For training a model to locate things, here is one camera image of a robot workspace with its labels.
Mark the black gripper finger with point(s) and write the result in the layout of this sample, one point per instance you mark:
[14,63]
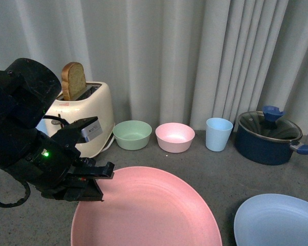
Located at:
[79,189]
[85,168]

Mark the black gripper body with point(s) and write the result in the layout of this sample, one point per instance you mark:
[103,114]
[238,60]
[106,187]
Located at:
[49,159]

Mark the pink plate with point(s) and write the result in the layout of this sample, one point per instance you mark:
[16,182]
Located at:
[145,206]

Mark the light blue plate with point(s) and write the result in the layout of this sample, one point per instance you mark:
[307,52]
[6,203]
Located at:
[272,219]

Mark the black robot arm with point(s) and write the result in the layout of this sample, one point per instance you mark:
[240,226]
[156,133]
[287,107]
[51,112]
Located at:
[27,90]

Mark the green bowl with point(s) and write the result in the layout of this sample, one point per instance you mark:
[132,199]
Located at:
[132,135]

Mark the cream toaster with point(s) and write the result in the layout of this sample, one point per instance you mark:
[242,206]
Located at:
[91,104]

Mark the pink bowl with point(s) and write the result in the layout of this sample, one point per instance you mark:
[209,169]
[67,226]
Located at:
[174,137]

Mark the bread slice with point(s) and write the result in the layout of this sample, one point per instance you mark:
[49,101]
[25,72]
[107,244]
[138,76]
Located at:
[73,80]

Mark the grey curtain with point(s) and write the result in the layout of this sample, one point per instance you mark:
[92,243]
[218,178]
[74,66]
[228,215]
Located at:
[172,61]

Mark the light blue cup right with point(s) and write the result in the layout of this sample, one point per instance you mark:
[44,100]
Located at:
[218,131]

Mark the dark blue saucepan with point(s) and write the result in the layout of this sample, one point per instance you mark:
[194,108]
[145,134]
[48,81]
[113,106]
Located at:
[267,152]

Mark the glass pot lid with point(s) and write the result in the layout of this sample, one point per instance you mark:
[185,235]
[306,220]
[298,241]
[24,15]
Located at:
[269,124]

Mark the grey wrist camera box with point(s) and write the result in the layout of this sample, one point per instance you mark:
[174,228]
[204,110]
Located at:
[91,131]

